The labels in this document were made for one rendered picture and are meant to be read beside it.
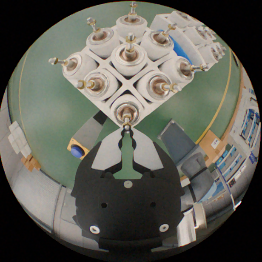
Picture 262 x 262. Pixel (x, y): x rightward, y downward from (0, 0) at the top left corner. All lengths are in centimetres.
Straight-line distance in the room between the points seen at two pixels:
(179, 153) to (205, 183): 21
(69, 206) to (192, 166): 501
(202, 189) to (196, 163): 13
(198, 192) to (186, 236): 24
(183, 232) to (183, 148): 44
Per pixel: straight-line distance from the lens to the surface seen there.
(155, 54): 29
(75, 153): 25
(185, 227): 46
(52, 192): 521
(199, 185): 40
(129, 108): 21
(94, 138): 27
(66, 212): 509
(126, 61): 21
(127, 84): 27
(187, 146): 42
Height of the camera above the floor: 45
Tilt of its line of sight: 58 degrees down
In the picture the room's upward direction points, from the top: 177 degrees clockwise
